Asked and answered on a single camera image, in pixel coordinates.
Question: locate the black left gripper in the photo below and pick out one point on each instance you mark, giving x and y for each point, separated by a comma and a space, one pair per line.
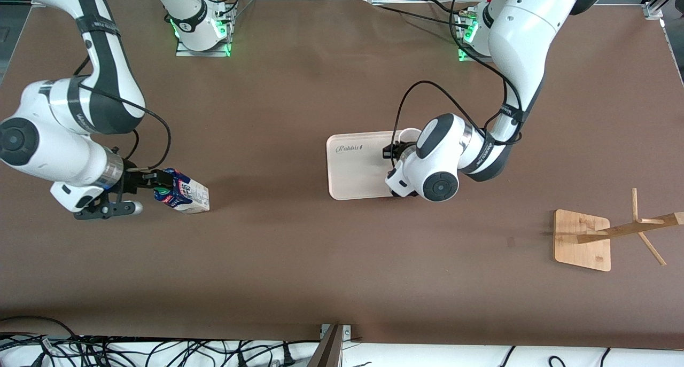
390, 152

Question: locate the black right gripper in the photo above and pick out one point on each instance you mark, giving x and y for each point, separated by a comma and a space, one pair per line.
134, 181

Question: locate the blue white milk carton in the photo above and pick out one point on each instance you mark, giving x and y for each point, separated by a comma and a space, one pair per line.
189, 200

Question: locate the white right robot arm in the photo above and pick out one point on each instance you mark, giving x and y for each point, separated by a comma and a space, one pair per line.
53, 148

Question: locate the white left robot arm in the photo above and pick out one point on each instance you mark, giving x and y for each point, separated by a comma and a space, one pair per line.
523, 30

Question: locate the cream rabbit print tray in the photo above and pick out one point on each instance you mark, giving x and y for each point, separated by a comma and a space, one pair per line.
358, 174

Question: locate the wooden mug rack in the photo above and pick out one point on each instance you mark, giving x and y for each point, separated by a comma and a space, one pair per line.
580, 249

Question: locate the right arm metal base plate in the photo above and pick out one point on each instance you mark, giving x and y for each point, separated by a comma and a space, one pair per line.
184, 53

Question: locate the grey metal mounting post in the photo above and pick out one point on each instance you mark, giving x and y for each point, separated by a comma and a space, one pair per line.
330, 351

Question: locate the aluminium profile frame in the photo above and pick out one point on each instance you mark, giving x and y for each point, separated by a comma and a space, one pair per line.
660, 1

